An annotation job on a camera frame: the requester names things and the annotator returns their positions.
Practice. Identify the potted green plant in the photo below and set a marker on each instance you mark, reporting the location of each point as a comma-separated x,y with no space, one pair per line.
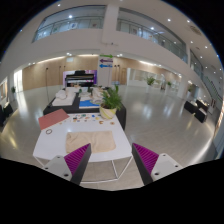
111,103

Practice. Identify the white table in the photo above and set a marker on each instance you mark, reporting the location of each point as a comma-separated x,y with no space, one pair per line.
52,140

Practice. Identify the background potted plant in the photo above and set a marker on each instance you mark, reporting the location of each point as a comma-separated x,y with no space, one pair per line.
150,80

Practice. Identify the white column with signs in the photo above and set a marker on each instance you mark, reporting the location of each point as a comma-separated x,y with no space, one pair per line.
108,45

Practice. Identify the black seat right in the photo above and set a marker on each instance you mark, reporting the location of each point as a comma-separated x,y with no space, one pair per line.
201,115

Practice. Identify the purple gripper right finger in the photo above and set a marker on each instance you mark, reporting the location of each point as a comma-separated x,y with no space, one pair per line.
153,166

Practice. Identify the blue board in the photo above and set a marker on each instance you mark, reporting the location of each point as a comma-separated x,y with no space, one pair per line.
87,104

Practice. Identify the black piano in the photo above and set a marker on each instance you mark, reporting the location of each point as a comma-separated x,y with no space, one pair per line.
80,78

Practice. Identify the red mat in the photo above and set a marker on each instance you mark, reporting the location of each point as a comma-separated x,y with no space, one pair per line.
52,118

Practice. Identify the beige towel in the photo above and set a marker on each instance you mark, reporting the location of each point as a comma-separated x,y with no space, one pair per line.
100,141

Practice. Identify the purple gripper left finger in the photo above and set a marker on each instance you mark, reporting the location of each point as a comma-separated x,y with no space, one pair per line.
72,166

